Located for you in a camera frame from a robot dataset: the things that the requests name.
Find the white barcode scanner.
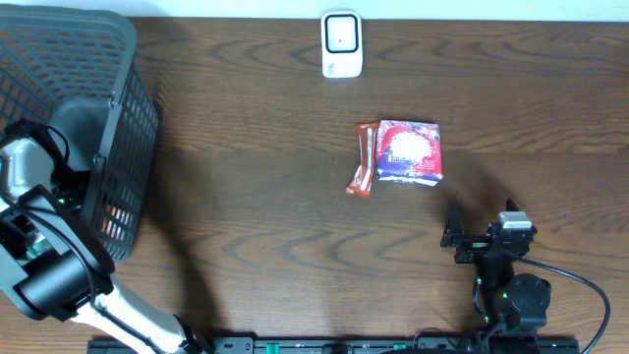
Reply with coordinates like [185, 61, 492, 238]
[320, 11, 364, 79]

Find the grey plastic shopping basket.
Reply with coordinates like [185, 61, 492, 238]
[1, 4, 159, 262]

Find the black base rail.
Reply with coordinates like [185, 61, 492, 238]
[87, 335, 581, 354]

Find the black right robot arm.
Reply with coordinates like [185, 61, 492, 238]
[440, 200, 551, 353]

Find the orange snack bar wrapper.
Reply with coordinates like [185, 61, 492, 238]
[346, 123, 379, 199]

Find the teal snack packet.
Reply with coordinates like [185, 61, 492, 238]
[26, 232, 52, 261]

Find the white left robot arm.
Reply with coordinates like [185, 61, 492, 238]
[1, 119, 212, 353]

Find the pink purple floral pad pack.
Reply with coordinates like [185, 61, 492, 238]
[375, 120, 443, 186]

